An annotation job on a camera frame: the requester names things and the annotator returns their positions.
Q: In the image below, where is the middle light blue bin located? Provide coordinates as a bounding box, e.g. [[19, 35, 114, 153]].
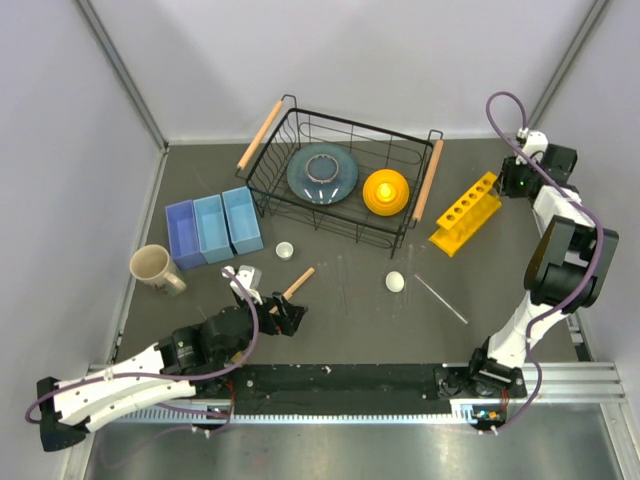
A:
[[193, 195, 233, 264]]

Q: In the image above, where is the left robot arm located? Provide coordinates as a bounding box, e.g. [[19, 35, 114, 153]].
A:
[[34, 293, 308, 452]]

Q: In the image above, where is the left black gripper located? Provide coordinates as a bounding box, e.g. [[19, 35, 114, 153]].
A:
[[236, 290, 307, 342]]

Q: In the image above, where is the black wire dish rack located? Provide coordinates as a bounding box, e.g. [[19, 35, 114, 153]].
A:
[[236, 94, 444, 252]]

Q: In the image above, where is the small white cup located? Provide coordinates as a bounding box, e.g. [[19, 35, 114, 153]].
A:
[[275, 241, 295, 261]]

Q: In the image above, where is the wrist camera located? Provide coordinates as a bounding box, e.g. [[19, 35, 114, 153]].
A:
[[221, 265, 263, 306], [516, 128, 549, 162]]

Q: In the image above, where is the clear test tube on table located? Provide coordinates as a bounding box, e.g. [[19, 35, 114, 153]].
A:
[[317, 262, 347, 317], [336, 254, 349, 316]]

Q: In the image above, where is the yellow ridged dome bowl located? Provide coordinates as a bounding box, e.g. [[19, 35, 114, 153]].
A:
[[362, 169, 410, 217]]

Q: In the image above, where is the wooden test tube clamp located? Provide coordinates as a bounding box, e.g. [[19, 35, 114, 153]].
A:
[[281, 267, 316, 300]]

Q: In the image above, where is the light blue bin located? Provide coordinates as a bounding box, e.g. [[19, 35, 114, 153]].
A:
[[193, 195, 233, 264], [222, 187, 264, 255]]

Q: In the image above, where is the beige ceramic mug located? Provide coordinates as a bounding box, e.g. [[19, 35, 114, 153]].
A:
[[129, 244, 187, 297]]

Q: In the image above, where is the yellow test tube rack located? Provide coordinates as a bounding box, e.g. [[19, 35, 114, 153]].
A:
[[429, 172, 502, 257]]

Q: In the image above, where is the blue ceramic plate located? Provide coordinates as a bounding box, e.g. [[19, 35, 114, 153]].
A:
[[286, 143, 359, 205]]

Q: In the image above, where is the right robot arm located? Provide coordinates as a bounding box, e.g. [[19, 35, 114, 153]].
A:
[[466, 144, 619, 397]]

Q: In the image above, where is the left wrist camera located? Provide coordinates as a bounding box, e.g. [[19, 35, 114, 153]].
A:
[[221, 265, 263, 306]]

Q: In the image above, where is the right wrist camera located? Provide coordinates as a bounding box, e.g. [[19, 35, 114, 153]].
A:
[[516, 128, 549, 162]]

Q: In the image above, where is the white round lid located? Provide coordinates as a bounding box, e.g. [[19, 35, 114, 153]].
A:
[[385, 271, 405, 293]]

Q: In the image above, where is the dark blue plastic bin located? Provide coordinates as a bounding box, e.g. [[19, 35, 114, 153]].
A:
[[165, 200, 206, 270]]

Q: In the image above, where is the right light blue bin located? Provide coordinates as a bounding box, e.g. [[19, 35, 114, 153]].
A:
[[222, 187, 264, 255]]

